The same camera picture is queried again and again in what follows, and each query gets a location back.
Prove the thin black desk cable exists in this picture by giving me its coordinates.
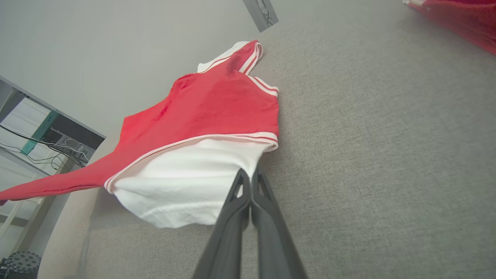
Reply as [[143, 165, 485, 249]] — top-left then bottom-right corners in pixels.
[[0, 124, 88, 164]]

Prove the teal strip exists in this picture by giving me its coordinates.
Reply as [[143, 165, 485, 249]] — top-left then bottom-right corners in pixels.
[[21, 110, 59, 155]]

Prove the red garment wide white band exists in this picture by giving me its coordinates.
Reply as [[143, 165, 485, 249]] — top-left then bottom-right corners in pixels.
[[403, 0, 496, 55]]

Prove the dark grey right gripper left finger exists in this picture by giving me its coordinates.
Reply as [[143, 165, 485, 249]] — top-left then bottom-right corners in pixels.
[[193, 169, 251, 279]]

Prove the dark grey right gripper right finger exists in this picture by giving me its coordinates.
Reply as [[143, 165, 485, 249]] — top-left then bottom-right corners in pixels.
[[251, 167, 308, 279]]

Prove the white shelf frame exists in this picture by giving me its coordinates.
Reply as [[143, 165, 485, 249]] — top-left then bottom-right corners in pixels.
[[0, 196, 43, 248]]

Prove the black perforated round stool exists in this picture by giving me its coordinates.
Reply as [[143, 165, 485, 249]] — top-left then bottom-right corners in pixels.
[[0, 251, 41, 279]]

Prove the red jersey white striped trim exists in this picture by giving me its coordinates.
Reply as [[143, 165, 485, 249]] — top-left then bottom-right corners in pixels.
[[0, 40, 280, 229]]

